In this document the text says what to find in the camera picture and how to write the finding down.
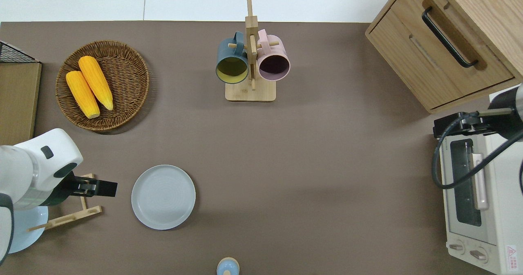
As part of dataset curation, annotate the brown table mat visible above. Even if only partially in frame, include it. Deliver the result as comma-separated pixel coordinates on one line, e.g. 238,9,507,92
0,20,523,275

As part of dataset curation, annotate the cream toaster oven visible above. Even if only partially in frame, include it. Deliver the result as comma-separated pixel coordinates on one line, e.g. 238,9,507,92
439,84,523,275

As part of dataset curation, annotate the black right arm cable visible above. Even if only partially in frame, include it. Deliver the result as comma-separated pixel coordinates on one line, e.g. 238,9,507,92
432,111,523,190

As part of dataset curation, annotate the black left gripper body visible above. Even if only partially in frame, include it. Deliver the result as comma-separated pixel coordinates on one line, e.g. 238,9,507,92
72,176,99,198

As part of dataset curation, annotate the gray round plate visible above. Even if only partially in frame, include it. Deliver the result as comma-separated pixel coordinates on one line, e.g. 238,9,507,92
131,164,197,231

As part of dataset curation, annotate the blue-gray mug yellow inside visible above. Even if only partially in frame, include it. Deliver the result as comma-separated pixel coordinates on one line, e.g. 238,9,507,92
215,31,250,85

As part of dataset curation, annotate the cream toaster oven handle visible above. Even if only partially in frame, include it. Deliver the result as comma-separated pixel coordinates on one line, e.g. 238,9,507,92
472,153,490,210

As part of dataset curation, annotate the black cabinet handle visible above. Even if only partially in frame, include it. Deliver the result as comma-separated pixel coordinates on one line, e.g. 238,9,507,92
421,6,479,69

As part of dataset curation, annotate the wooden crate lid board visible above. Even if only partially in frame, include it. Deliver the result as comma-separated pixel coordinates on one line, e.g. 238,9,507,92
0,61,42,145

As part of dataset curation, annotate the pink mug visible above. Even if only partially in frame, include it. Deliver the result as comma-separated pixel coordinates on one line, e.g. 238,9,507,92
256,29,291,82

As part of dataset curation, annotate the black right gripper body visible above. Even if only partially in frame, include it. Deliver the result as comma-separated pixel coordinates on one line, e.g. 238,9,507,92
449,111,496,139

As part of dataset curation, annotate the wooden drawer cabinet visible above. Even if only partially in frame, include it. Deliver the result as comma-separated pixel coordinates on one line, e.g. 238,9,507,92
364,0,523,114

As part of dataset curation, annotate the black wire crate white liner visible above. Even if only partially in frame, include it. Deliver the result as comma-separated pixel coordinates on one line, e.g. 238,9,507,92
0,40,43,145

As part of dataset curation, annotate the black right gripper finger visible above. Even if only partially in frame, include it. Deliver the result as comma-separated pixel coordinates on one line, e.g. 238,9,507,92
433,115,454,139

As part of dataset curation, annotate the brown wicker basket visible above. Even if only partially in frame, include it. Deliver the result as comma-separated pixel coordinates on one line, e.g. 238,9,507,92
55,40,150,132

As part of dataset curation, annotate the wooden mug tree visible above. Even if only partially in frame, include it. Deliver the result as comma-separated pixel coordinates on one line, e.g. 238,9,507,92
225,0,281,103

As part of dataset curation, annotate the light blue round plate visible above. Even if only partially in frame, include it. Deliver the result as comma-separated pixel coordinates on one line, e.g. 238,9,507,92
7,205,49,255

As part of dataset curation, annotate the yellow corn cob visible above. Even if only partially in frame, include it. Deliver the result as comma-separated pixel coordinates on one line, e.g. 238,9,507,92
65,70,101,119
78,55,114,112

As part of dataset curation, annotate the wooden plate rack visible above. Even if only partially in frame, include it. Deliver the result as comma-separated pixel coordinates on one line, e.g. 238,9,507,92
27,173,103,232

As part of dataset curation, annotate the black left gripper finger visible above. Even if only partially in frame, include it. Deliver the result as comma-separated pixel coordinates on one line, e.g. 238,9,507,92
96,180,118,199

